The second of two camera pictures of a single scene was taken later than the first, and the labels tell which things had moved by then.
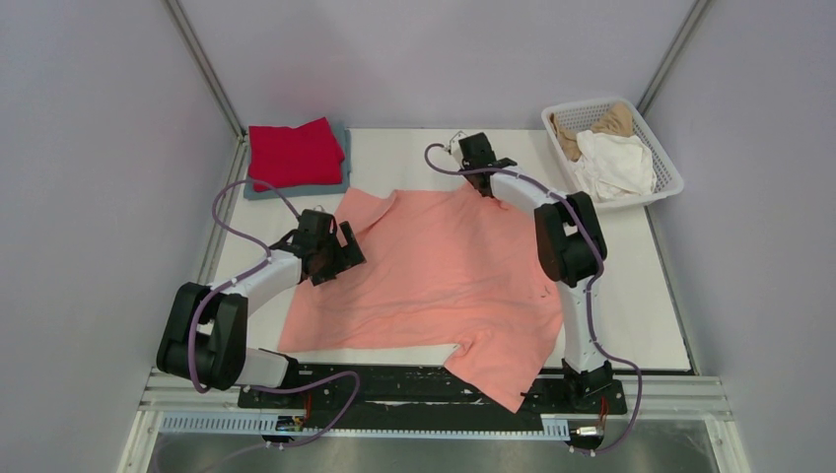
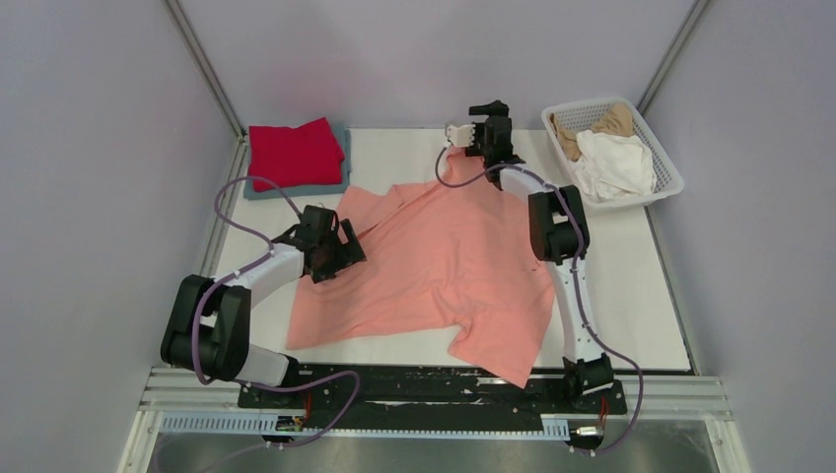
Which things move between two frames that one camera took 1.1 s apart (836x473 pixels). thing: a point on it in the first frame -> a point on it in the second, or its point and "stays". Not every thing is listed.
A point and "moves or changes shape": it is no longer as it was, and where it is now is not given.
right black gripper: [466, 167] -> [476, 150]
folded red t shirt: [306, 155] stays
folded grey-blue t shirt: [342, 139] stays
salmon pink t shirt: [442, 267] moves or changes shape
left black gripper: [350, 254] stays
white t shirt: [613, 166] stays
